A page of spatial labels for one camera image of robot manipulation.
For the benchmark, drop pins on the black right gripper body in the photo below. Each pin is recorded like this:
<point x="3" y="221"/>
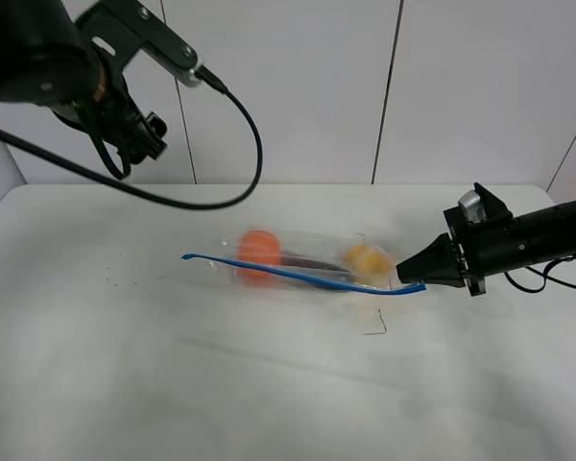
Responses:
<point x="474" y="240"/>

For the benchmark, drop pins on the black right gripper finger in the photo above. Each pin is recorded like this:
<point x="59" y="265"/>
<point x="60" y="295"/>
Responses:
<point x="439" y="261"/>
<point x="455" y="282"/>

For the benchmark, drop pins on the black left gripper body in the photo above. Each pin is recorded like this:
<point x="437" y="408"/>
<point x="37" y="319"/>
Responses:
<point x="110" y="116"/>

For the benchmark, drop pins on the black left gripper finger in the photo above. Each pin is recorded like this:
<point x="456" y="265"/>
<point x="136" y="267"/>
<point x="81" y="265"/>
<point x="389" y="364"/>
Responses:
<point x="148" y="132"/>

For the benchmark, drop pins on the clear zip bag blue zipper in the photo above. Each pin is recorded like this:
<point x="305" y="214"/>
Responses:
<point x="316" y="246"/>

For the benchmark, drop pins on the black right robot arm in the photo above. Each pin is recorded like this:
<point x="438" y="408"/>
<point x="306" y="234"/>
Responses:
<point x="545" y="236"/>

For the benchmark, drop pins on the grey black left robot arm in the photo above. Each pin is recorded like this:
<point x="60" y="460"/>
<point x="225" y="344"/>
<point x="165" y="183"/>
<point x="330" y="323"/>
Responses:
<point x="75" y="69"/>

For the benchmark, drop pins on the dark purple eggplant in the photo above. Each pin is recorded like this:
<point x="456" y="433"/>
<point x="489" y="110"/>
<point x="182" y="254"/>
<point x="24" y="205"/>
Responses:
<point x="314" y="268"/>

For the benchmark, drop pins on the orange fruit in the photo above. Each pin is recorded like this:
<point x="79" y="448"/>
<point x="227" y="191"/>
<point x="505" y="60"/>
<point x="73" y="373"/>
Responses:
<point x="258" y="247"/>

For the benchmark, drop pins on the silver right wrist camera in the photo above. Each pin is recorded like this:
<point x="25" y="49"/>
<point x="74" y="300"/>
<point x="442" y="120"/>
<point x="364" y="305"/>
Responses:
<point x="472" y="207"/>

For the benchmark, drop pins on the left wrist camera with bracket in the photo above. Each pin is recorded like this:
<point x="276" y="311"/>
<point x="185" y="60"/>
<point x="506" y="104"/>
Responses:
<point x="128" y="27"/>

